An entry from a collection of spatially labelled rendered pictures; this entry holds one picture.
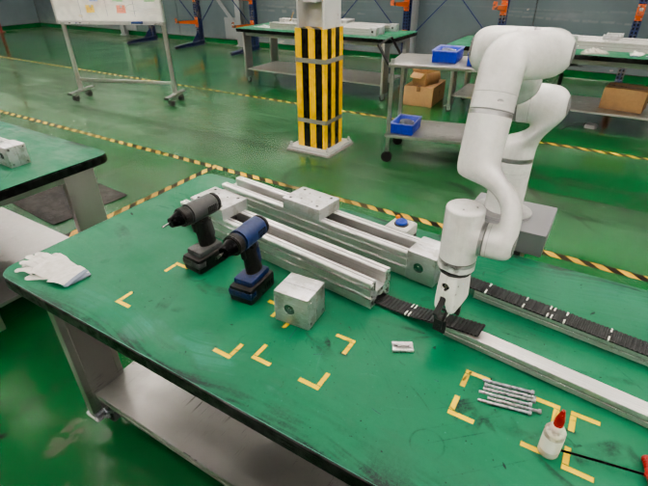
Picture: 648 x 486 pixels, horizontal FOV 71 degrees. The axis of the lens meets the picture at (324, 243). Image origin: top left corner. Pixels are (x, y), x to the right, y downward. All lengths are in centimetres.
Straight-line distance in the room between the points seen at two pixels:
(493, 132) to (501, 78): 10
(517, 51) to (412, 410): 76
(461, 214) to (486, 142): 15
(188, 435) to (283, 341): 68
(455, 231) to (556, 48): 44
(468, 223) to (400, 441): 46
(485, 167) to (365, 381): 53
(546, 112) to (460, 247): 63
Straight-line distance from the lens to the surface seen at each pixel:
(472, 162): 101
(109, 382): 200
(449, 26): 901
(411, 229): 152
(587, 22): 860
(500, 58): 103
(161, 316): 131
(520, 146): 156
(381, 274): 127
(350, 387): 106
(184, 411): 181
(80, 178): 261
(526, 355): 117
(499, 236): 102
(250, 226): 121
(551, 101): 154
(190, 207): 135
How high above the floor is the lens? 158
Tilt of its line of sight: 31 degrees down
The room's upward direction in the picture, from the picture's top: straight up
